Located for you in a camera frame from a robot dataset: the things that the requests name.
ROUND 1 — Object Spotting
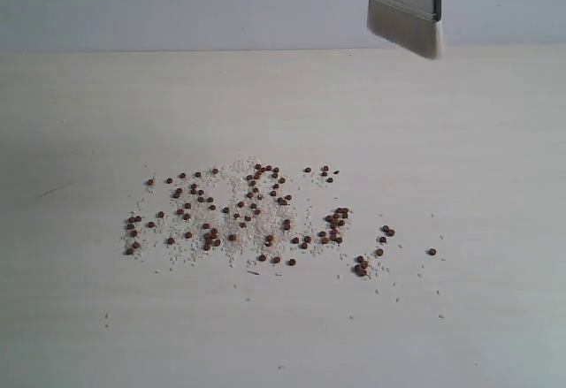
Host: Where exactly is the red beans and rice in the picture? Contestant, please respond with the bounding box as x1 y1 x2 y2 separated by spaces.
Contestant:
120 154 447 321

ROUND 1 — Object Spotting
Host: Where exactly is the wooden handle paint brush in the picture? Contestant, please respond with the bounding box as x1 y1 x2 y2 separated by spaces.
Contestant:
366 0 443 60

